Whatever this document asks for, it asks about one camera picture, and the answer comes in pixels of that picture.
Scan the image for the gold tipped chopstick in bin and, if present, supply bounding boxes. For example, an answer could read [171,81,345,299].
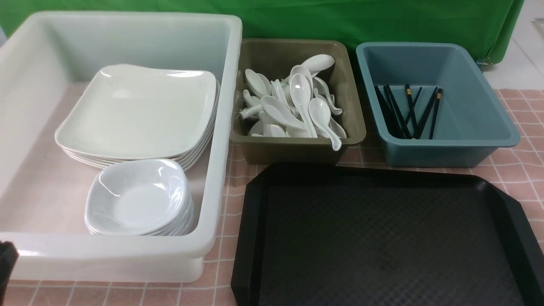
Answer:
[429,88,443,139]

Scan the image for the white spoon left of bin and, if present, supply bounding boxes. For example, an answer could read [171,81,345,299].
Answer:
[245,68,272,97]

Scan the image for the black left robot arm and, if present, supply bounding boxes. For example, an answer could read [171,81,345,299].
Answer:
[0,241,19,306]

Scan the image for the stack of white square plates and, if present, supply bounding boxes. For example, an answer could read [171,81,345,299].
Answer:
[61,81,220,170]

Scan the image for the pink checkered tablecloth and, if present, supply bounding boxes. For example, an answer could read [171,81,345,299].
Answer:
[4,89,543,306]

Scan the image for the black chopstick in blue bin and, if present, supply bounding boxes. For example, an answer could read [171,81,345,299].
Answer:
[383,85,412,139]

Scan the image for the white spoon top of bin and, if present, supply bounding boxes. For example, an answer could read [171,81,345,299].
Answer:
[280,54,335,84]

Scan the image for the blue plastic chopstick bin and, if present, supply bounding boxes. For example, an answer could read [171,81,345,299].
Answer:
[356,42,521,168]

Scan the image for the large white plastic tub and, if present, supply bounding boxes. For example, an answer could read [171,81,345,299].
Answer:
[0,11,243,283]

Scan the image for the white soup spoon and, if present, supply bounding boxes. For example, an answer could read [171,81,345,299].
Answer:
[290,73,318,138]

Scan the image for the olive green spoon bin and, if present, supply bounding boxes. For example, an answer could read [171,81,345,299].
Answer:
[230,39,367,164]

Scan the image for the green backdrop cloth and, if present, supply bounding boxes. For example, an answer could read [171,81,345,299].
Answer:
[0,0,524,64]

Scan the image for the white spoon of bin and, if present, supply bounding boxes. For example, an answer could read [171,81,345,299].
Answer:
[280,54,335,84]
[309,98,342,151]
[245,68,272,97]
[261,96,306,130]

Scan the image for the white square rice plate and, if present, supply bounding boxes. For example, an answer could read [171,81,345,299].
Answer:
[55,64,218,159]

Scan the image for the black serving tray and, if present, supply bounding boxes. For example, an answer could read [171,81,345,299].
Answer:
[230,163,544,306]

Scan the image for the white spoon centre of bin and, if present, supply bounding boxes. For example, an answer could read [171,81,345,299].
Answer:
[261,96,306,130]

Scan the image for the white spoon front of bin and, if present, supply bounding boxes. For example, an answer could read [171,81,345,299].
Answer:
[309,98,342,151]

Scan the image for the stack of small white bowls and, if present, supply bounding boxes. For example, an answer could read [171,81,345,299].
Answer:
[84,159,195,236]

